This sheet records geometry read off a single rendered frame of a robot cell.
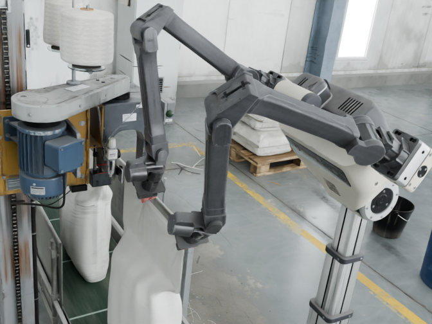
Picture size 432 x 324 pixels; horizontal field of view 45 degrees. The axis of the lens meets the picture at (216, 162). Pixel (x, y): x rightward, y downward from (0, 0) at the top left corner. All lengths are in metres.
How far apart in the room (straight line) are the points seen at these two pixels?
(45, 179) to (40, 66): 3.02
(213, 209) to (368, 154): 0.41
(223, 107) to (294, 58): 6.64
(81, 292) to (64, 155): 1.01
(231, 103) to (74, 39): 0.71
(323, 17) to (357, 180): 6.29
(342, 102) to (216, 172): 0.48
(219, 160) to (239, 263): 2.29
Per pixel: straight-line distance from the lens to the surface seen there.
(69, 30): 1.66
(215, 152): 1.19
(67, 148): 1.65
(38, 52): 4.68
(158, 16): 1.54
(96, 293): 2.52
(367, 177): 1.55
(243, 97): 1.06
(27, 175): 1.77
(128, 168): 1.67
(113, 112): 1.95
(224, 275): 3.34
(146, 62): 1.57
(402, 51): 9.31
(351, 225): 1.86
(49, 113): 1.64
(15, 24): 1.85
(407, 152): 1.37
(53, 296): 2.41
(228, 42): 6.97
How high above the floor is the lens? 1.93
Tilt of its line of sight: 23 degrees down
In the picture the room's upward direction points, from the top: 7 degrees clockwise
